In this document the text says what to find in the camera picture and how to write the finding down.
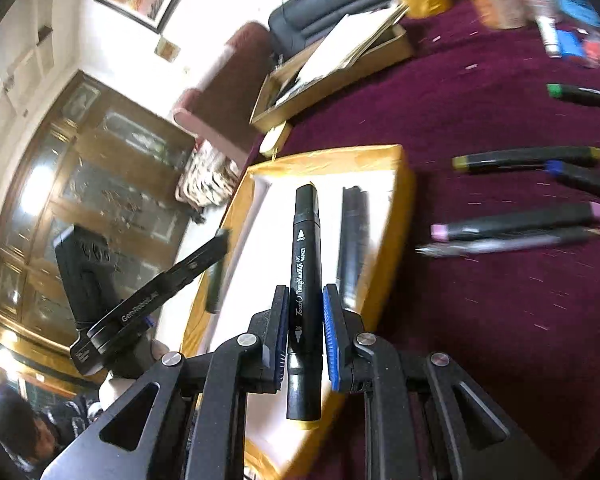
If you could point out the stack of papers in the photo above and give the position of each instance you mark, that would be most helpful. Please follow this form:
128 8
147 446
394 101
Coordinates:
350 35

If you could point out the red eraser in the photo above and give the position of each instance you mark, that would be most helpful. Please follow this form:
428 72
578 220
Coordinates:
592 54

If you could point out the brown armchair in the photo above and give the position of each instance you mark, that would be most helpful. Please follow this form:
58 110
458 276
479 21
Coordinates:
230 75

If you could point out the gold wall plaque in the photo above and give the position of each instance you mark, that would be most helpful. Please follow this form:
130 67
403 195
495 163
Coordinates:
167 49

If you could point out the person's left hand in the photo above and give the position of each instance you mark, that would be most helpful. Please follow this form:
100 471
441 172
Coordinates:
122 377

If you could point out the grey ballpoint pen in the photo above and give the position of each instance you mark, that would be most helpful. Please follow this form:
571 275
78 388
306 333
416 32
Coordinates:
505 244

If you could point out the small pale yellow box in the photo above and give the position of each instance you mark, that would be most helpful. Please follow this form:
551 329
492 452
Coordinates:
275 139

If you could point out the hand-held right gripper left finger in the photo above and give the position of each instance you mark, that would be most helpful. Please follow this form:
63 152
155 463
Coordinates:
281 340

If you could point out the green-capped black marker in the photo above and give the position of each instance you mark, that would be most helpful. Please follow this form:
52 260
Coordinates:
580 95

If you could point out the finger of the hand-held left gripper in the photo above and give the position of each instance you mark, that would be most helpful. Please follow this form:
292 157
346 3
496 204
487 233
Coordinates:
205 255

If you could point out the pink-capped black marker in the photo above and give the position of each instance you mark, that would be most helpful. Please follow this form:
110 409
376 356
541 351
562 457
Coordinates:
520 222

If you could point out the white tray with yellow rim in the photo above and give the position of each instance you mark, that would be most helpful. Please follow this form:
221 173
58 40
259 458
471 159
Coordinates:
280 205

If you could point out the thin black pen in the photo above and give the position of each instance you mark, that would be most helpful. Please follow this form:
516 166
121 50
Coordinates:
352 240

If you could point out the dark green pen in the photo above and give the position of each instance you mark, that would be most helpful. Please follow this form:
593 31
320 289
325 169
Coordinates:
214 285

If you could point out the patterned blanket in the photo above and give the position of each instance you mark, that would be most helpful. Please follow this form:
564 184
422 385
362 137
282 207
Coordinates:
205 175

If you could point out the wide black marker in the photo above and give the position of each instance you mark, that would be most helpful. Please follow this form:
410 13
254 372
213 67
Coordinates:
305 260

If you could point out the blue eraser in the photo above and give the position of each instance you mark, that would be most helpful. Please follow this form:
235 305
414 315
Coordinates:
570 45

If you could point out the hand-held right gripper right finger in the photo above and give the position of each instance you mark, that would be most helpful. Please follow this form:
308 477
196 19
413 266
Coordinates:
332 340

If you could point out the blue-capped black marker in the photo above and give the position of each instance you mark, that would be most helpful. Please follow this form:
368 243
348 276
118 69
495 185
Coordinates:
580 176

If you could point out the flat cardboard box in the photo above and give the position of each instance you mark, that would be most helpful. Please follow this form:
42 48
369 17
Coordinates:
340 82

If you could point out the black leather sofa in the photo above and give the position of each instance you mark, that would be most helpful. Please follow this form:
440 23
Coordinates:
330 0

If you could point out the olive-capped black marker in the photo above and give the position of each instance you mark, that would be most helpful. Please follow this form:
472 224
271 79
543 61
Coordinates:
530 157

